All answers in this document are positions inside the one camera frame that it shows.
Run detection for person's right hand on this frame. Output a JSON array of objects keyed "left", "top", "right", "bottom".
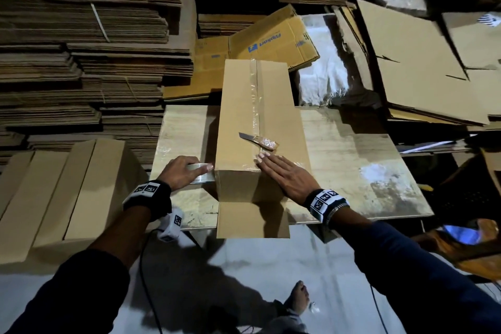
[{"left": 255, "top": 150, "right": 323, "bottom": 206}]

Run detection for person's left hand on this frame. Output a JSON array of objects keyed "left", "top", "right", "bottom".
[{"left": 156, "top": 155, "right": 214, "bottom": 192}]

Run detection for clear tape roll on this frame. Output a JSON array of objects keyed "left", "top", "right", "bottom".
[{"left": 186, "top": 161, "right": 217, "bottom": 184}]

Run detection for small metal cutter blade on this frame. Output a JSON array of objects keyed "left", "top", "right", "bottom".
[{"left": 238, "top": 131, "right": 280, "bottom": 151}]

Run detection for person's left forearm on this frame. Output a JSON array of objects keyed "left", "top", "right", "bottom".
[{"left": 6, "top": 208, "right": 153, "bottom": 334}]

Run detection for person's right forearm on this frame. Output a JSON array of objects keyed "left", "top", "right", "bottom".
[{"left": 329, "top": 208, "right": 501, "bottom": 334}]

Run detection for person's bare foot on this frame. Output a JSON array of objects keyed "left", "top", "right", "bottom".
[{"left": 282, "top": 280, "right": 312, "bottom": 316}]

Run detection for person's trouser leg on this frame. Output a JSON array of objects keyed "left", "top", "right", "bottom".
[{"left": 235, "top": 310, "right": 310, "bottom": 334}]

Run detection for stacks of flat cardboard bundles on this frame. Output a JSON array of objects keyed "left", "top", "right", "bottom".
[{"left": 0, "top": 0, "right": 355, "bottom": 166}]

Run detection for pile of brown cartons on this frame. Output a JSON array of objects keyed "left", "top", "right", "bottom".
[{"left": 332, "top": 0, "right": 501, "bottom": 129}]

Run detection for black left wrist band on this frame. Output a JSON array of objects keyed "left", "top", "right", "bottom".
[{"left": 122, "top": 178, "right": 173, "bottom": 222}]

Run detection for plywood work board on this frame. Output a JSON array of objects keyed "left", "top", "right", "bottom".
[{"left": 149, "top": 103, "right": 435, "bottom": 231}]

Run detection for white plastic sack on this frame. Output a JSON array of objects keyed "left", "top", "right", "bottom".
[{"left": 295, "top": 14, "right": 355, "bottom": 108}]

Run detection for yellow carton with blue print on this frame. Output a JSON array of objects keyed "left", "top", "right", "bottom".
[{"left": 228, "top": 4, "right": 321, "bottom": 73}]

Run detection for blue glowing device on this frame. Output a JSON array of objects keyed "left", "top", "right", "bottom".
[{"left": 442, "top": 223, "right": 483, "bottom": 245}]

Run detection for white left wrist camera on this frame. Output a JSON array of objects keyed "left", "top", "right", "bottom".
[{"left": 156, "top": 207, "right": 186, "bottom": 243}]

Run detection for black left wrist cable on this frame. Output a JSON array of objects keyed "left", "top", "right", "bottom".
[{"left": 138, "top": 232, "right": 164, "bottom": 334}]

